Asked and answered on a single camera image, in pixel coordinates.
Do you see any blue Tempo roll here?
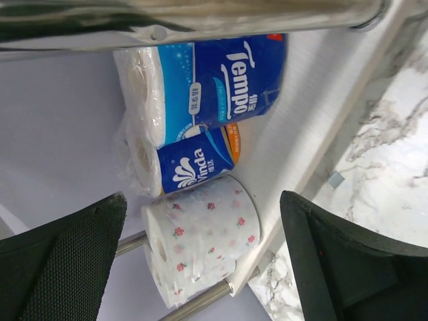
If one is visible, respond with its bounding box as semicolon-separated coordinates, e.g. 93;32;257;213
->
114;33;288;148

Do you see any white two-tier shelf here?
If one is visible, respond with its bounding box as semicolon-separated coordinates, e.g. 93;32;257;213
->
0;0;428;321

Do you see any blue Vinda roll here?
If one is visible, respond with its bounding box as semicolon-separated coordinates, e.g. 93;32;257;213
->
116;120;241;199

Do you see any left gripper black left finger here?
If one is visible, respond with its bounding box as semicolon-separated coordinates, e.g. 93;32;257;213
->
1;193;127;320

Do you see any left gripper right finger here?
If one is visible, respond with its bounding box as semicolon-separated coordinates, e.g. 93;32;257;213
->
280;191;427;320

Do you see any white floral paper roll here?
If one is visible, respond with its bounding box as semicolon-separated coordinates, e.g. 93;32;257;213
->
140;174;261;268
143;245;236;308

